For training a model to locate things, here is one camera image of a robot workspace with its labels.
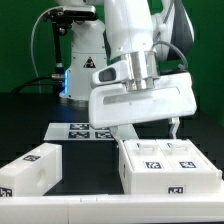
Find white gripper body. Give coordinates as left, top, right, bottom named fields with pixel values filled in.
left=89, top=73, right=197, bottom=129

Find white cable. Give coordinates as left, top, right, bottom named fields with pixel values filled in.
left=30, top=6, right=64, bottom=94

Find black camera on stand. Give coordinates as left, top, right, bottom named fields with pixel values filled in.
left=43, top=5, right=98, bottom=85

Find white cabinet body box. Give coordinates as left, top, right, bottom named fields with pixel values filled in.
left=119, top=140, right=224, bottom=195

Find white cabinet top block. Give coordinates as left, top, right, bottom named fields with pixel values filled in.
left=0, top=143, right=62, bottom=197

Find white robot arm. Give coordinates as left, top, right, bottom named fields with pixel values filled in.
left=55, top=0, right=196, bottom=140

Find black cable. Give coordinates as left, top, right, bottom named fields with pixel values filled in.
left=11, top=77, right=66, bottom=94

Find white fiducial marker base plate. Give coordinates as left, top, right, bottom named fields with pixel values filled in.
left=44, top=123, right=114, bottom=141

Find grey braided camera cable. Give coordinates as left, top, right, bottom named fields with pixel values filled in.
left=153, top=40, right=189, bottom=71

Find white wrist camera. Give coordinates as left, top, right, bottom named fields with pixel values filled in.
left=90, top=60, right=130, bottom=88

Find white L-shaped obstacle frame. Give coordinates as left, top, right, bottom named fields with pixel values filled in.
left=0, top=184, right=224, bottom=224

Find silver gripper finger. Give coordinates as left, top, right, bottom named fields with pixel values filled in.
left=169, top=117, right=180, bottom=139
left=109, top=126, right=124, bottom=145

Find white cabinet door panel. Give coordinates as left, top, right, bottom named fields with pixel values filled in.
left=124, top=140, right=172, bottom=172
left=157, top=139, right=216, bottom=171

